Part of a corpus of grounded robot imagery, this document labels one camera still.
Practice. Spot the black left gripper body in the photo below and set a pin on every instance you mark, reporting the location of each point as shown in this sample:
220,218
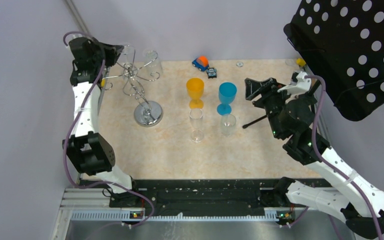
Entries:
104,52

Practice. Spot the chrome wine glass rack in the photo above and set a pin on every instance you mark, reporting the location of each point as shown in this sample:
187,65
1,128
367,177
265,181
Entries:
148,113

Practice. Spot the clear textured glass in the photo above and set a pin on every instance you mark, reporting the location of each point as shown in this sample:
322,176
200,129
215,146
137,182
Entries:
152,65

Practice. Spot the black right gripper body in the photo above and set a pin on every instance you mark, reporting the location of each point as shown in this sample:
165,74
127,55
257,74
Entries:
273,98

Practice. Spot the aluminium frame rail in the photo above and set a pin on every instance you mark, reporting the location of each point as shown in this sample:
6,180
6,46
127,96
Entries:
76,16

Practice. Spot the black perforated music stand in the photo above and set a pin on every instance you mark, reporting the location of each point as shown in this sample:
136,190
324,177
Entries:
343,42

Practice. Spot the clear wine glass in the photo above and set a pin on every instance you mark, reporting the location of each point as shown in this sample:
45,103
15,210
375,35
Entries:
228,125
127,56
196,121

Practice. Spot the clear wine glass front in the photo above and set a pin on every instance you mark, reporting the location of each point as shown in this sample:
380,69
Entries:
228,125

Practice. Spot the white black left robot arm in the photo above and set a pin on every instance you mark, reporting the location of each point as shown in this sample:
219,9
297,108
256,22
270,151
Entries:
87,150

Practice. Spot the blue plastic wine glass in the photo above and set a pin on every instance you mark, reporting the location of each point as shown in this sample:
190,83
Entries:
226,94

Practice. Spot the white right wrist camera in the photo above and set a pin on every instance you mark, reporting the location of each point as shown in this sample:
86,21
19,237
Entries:
300,84

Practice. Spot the clear wine glass back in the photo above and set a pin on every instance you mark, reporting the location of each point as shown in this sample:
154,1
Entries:
127,56

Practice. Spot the yellow plastic wine glass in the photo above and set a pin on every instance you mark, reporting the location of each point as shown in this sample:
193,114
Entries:
195,90

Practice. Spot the black tripod stand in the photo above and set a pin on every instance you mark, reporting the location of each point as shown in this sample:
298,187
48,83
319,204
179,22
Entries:
255,122

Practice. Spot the blue orange toy car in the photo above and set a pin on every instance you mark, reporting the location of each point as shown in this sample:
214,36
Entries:
201,63

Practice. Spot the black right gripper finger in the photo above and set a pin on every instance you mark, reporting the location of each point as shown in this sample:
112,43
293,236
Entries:
256,84
251,94

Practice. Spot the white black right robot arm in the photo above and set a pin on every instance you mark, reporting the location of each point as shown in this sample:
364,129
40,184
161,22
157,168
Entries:
357,203

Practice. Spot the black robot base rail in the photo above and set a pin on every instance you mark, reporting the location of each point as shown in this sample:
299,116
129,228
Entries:
204,197

